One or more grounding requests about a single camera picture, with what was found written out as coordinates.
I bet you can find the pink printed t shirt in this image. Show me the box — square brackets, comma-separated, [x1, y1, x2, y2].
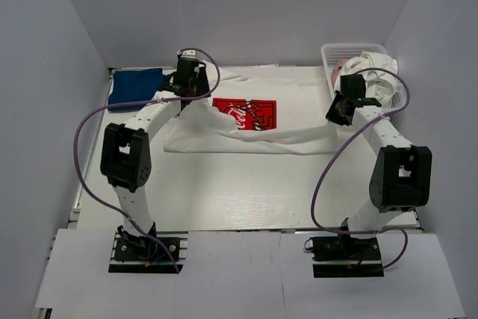
[331, 58, 349, 91]

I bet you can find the white Coca-Cola t shirt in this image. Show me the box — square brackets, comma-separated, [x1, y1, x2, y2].
[163, 66, 339, 155]

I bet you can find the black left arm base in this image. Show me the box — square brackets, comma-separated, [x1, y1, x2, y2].
[108, 226, 188, 274]

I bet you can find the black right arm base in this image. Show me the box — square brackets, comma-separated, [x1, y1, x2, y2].
[304, 235, 384, 279]

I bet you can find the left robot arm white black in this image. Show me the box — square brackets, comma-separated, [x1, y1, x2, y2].
[100, 50, 210, 238]

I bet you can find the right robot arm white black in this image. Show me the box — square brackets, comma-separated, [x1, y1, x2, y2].
[326, 75, 432, 238]

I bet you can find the crumpled white t shirt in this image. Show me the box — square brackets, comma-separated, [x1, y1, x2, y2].
[336, 52, 404, 109]

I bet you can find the folded blue t shirt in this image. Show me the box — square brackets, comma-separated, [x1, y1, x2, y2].
[108, 68, 172, 105]

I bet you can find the white perforated plastic basket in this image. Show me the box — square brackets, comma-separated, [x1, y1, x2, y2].
[321, 43, 406, 111]

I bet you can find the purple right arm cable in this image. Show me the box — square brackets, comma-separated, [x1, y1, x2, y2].
[310, 67, 412, 270]

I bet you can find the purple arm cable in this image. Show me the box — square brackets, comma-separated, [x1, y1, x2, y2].
[310, 67, 412, 270]
[72, 46, 221, 273]

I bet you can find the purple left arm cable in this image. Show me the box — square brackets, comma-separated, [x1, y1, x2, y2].
[72, 46, 221, 273]

